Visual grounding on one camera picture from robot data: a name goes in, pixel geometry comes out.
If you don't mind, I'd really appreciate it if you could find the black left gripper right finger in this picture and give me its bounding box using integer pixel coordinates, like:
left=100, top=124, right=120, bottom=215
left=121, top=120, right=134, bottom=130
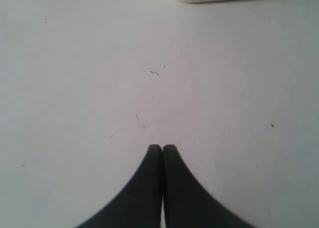
left=162, top=145, right=252, bottom=228

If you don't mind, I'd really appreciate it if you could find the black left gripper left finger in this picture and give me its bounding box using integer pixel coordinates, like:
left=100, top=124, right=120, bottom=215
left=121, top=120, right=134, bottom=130
left=79, top=145, right=163, bottom=228

